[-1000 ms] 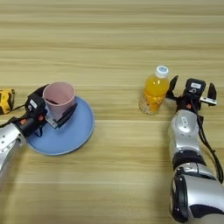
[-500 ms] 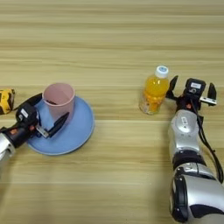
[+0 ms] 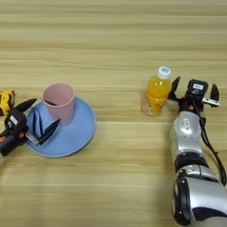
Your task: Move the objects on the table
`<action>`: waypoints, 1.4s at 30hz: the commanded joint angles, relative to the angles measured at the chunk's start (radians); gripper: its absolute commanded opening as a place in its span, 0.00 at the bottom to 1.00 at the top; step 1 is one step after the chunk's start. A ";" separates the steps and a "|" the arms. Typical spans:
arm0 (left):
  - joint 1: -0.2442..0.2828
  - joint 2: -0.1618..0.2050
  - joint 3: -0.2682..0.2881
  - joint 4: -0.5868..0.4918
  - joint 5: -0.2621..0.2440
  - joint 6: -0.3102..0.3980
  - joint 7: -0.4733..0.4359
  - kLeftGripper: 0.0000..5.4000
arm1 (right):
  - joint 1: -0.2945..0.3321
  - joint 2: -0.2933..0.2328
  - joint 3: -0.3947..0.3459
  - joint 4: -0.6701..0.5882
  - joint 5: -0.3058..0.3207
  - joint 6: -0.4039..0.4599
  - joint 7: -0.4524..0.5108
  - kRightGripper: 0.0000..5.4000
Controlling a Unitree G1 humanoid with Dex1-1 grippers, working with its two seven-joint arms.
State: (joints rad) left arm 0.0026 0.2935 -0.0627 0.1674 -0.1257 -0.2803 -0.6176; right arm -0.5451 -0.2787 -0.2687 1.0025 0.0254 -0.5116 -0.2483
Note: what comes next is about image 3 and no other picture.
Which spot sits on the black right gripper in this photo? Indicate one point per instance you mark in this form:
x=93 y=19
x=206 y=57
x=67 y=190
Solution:
x=189 y=103

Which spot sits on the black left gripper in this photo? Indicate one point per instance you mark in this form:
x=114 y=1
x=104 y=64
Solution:
x=11 y=139

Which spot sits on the pink plastic cup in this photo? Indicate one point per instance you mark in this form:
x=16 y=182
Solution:
x=60 y=109

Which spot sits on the yellow black tape measure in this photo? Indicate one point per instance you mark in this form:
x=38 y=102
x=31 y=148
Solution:
x=6 y=102

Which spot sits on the orange juice bottle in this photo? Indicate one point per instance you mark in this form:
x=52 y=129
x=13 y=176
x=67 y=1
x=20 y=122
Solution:
x=156 y=91

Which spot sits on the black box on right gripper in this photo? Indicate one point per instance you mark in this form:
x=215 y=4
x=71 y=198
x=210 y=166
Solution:
x=197 y=86

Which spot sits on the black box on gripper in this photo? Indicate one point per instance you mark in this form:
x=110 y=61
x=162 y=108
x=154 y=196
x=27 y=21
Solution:
x=197 y=86
x=14 y=119

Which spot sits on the dark stick inside cup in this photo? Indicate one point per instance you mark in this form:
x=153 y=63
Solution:
x=50 y=103

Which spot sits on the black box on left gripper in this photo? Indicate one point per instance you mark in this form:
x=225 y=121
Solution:
x=14 y=119

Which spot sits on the blue round plate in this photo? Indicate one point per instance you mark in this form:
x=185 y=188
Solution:
x=76 y=133

